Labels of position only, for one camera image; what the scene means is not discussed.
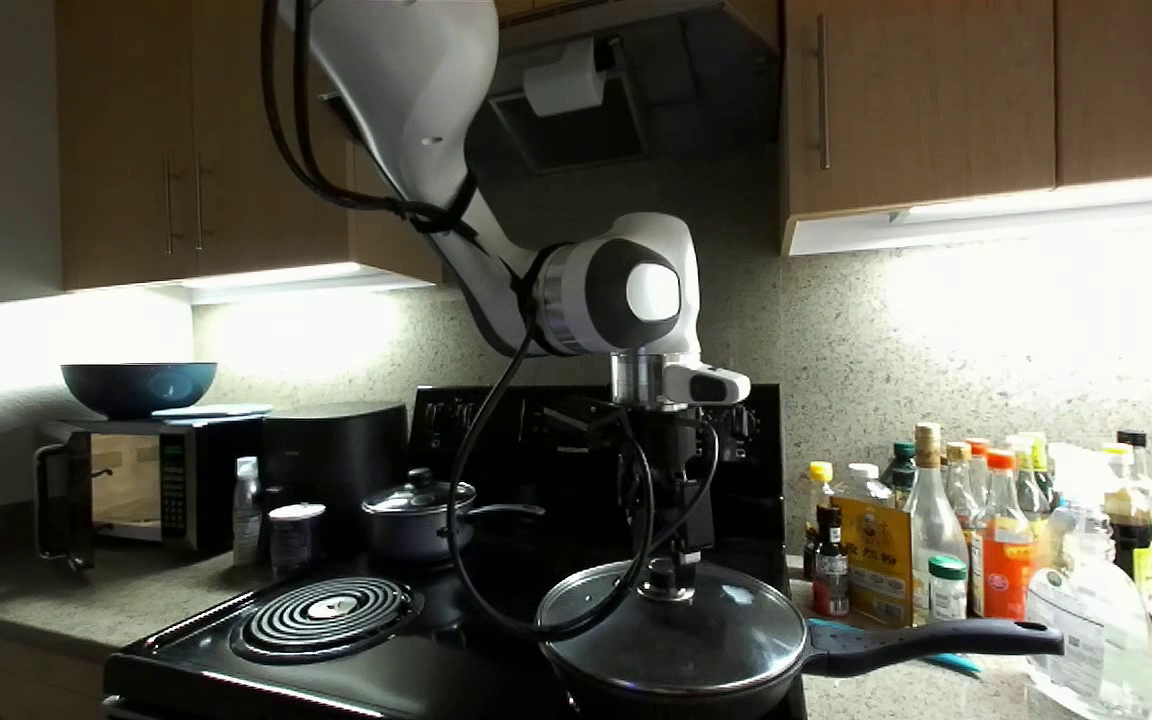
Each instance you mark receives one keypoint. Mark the black pot front right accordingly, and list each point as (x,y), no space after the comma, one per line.
(937,642)

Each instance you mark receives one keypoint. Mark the small black saucepan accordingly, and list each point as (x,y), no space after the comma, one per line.
(408,536)

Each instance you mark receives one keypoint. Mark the black toaster oven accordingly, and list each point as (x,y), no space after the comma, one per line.
(121,487)

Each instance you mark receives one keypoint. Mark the dark bottle black cap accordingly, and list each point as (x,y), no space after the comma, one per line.
(1134,514)

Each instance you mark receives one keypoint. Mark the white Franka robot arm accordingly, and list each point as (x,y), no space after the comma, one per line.
(403,82)

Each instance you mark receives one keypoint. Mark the canister with white lid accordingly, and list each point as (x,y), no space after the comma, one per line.
(299,547)

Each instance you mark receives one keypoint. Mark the large glass pan lid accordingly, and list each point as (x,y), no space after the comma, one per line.
(682,642)

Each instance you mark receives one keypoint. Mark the dark blue bowl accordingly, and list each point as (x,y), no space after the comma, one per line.
(138,390)

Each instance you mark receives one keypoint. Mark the green glass bottle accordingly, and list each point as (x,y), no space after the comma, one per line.
(900,469)

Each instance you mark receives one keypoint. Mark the dark range hood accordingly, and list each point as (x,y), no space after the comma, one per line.
(682,82)

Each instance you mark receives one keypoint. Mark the white paper tag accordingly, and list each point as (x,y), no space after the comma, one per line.
(563,82)

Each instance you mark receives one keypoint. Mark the yellow label bottle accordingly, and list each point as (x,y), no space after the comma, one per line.
(877,562)

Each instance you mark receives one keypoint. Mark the clear bottle tan cap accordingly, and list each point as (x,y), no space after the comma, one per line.
(937,514)

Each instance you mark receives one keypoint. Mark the orange bottle red cap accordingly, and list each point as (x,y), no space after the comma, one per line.
(1006,562)

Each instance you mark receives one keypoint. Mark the dark bottle yellow cap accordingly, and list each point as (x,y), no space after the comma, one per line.
(816,514)

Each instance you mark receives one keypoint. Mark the black electric stove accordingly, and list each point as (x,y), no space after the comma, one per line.
(377,680)

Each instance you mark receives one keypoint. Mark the small jar green lid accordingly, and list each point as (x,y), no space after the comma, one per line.
(949,595)

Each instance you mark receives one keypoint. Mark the clear bottle white cap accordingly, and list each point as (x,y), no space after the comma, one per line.
(246,514)

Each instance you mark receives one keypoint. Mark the under-cabinet light strip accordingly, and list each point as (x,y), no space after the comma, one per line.
(1000,213)
(299,277)

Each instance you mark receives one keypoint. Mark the clear plastic bag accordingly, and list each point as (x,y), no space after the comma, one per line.
(1098,642)

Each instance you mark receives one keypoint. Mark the wooden wall cabinet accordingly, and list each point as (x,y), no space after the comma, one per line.
(177,133)
(923,95)

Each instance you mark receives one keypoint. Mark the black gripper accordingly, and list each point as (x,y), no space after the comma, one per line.
(668,460)

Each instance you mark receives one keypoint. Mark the large black coil burner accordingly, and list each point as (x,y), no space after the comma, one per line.
(320,612)

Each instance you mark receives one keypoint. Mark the small glass saucepan lid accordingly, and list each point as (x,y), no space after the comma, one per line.
(418,502)

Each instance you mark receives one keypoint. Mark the small red label bottle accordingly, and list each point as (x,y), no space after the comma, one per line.
(831,582)

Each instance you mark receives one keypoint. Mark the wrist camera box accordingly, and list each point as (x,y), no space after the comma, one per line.
(720,384)

